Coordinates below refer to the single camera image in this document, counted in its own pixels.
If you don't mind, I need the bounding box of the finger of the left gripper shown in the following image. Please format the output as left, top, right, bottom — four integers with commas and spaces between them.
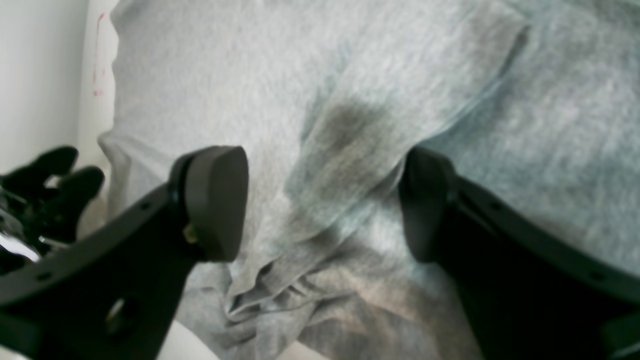
1, 145, 79, 201
36, 166, 105, 245

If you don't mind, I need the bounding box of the grey t-shirt with black lettering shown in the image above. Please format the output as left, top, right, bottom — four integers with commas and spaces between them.
99, 0, 639, 360

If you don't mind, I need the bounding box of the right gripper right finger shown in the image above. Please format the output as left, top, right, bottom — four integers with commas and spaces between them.
398, 146, 640, 360

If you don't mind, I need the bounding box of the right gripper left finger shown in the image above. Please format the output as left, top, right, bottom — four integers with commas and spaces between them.
0, 146, 249, 360

